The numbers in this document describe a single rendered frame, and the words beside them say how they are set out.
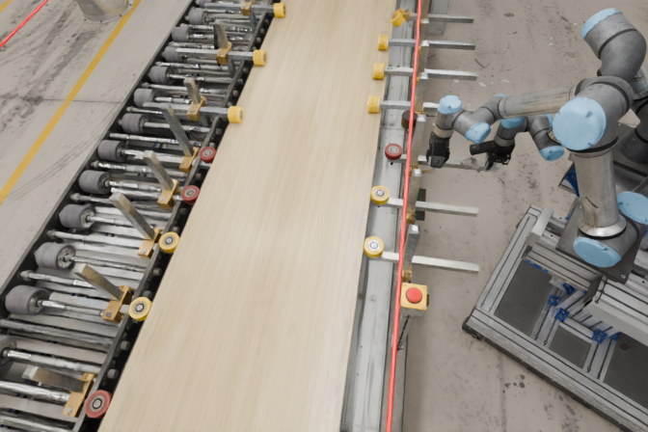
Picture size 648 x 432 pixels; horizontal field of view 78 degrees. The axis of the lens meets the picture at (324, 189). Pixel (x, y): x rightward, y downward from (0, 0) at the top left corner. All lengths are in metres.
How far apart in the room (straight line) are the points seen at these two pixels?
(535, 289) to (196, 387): 1.75
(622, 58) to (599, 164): 0.41
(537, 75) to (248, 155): 2.75
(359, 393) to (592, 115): 1.23
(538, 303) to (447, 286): 0.48
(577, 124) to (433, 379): 1.61
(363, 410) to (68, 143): 3.09
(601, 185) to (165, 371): 1.45
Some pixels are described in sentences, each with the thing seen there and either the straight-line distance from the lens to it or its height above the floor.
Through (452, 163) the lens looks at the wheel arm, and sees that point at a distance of 1.92.
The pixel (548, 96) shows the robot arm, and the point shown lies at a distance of 1.38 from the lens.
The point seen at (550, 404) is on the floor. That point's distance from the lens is 2.54.
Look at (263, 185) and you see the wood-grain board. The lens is 1.78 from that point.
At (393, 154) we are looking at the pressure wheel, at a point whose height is 0.91.
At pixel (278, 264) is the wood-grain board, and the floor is 0.90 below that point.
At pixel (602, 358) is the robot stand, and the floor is 0.23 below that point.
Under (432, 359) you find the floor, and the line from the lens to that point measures 2.41.
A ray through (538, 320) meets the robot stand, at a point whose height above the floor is 0.23.
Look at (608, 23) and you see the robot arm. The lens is 1.60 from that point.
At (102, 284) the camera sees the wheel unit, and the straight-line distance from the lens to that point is 1.67.
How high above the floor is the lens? 2.32
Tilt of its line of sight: 55 degrees down
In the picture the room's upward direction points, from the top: 6 degrees counter-clockwise
